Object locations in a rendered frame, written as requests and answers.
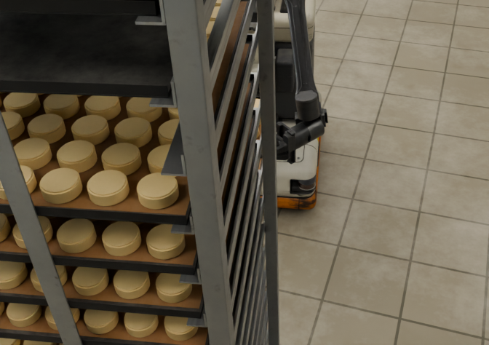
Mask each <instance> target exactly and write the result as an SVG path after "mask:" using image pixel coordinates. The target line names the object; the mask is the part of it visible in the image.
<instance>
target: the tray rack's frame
mask: <svg viewBox="0 0 489 345"><path fill-rule="evenodd" d="M163 3H164V13H165V19H166V25H167V35H168V41H169V46H170V57H171V62H172V72H173V78H174V83H175V94H176V99H177V105H178V115H179V121H180V131H181V137H182V142H183V153H184V158H185V163H186V174H187V180H188V190H189V196H190V201H191V211H192V217H193V222H194V233H195V238H196V248H197V254H198V260H199V270H200V276H201V281H202V292H203V297H204V307H205V313H206V318H207V329H208V334H209V340H210V345H235V339H234V324H233V316H232V308H231V292H230V284H229V276H228V261H227V253H226V238H225V229H224V222H223V206H222V198H221V190H220V175H219V166H218V152H217V143H216V135H215V120H214V112H213V104H212V89H211V81H210V66H209V58H208V49H207V34H206V26H205V18H204V3H203V0H163ZM0 181H1V184H2V186H3V189H4V192H5V194H6V196H7V199H8V202H9V205H10V207H11V209H12V212H13V215H14V217H15V220H16V222H17V226H18V228H19V230H20V233H21V236H22V238H23V241H24V243H25V246H26V249H27V251H28V254H29V256H30V259H31V262H32V264H33V267H34V269H35V272H36V275H37V277H38V279H39V282H40V285H41V288H42V290H43V292H44V295H45V298H46V300H47V303H48V305H49V309H50V311H51V313H52V316H53V319H54V321H55V324H56V326H57V329H58V332H59V334H60V337H61V339H62V342H63V345H83V343H82V340H81V337H80V335H79V332H78V329H77V326H76V323H75V320H74V318H73V315H72V312H71V308H70V306H69V304H68V300H67V298H66V295H65V292H64V289H63V286H62V283H61V281H60V278H59V275H58V272H57V269H56V267H55V263H54V261H53V258H52V255H51V252H50V250H49V246H48V244H47V241H46V238H45V236H44V232H43V230H42V227H41V224H40V221H39V218H38V215H37V213H36V209H35V207H34V205H33V201H32V198H31V195H30V193H29V190H28V187H27V184H26V182H25V178H24V176H23V172H22V170H21V168H20V164H19V162H18V159H17V156H16V153H15V150H14V147H13V145H12V141H11V139H10V136H9V133H8V131H7V127H6V125H5V122H4V119H3V116H2V114H1V110H0Z"/></svg>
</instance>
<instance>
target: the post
mask: <svg viewBox="0 0 489 345"><path fill-rule="evenodd" d="M257 20H258V60H259V81H260V102H261V142H262V163H263V203H264V223H265V244H266V284H267V305H268V326H269V345H279V266H278V223H277V139H276V96H275V54H274V0H257Z"/></svg>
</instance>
